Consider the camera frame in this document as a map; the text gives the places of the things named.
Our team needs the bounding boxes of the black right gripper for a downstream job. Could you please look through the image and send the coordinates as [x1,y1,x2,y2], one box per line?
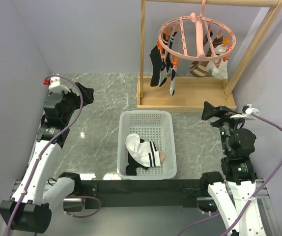
[201,100,248,154]

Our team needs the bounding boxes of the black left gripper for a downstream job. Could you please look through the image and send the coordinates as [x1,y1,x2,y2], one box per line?
[57,82,93,123]

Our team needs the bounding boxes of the white sock with black stripes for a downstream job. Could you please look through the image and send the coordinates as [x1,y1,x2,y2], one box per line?
[132,141,161,167]

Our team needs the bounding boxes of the pink round clip hanger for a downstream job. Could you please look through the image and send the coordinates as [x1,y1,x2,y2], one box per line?
[157,0,236,68]

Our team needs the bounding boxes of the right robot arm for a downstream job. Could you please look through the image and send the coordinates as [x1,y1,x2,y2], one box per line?
[199,101,266,236]

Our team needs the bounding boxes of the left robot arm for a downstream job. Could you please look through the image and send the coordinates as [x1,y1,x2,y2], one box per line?
[0,82,94,235]

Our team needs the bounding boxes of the wooden hanger rack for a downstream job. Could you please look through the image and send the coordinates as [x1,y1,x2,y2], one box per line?
[137,0,282,113]

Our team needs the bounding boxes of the hanging brown striped sock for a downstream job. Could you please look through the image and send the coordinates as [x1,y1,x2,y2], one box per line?
[190,36,223,77]

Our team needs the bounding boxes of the white plastic laundry basket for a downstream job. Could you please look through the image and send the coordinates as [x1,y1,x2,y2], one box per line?
[117,111,177,180]

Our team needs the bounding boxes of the hanging black white striped sock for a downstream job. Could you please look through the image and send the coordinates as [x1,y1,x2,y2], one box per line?
[159,24,179,96]

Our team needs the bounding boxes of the beige sock in basket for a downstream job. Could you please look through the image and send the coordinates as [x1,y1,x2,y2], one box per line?
[159,150,165,164]

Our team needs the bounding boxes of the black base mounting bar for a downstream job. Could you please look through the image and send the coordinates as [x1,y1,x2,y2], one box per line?
[82,179,213,207]

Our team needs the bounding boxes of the black sock in basket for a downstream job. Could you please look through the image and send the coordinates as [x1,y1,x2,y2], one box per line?
[126,138,149,176]

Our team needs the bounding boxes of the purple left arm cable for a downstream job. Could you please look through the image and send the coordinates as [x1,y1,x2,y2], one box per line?
[5,75,102,236]

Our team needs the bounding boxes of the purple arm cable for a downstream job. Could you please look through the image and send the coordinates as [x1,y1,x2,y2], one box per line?
[5,75,102,236]
[177,114,282,236]

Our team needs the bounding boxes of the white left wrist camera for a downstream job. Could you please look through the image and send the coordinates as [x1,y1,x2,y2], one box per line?
[43,76,71,93]

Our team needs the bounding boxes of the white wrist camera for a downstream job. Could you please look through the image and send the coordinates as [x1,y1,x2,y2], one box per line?
[43,76,71,93]
[230,104,260,120]

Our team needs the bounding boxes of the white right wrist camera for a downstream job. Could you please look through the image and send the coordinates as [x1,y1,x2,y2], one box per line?
[230,104,260,120]

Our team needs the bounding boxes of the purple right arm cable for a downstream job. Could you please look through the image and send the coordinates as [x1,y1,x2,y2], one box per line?
[177,114,282,236]

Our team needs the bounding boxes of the aluminium rail frame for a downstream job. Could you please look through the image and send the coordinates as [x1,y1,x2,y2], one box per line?
[0,172,266,236]

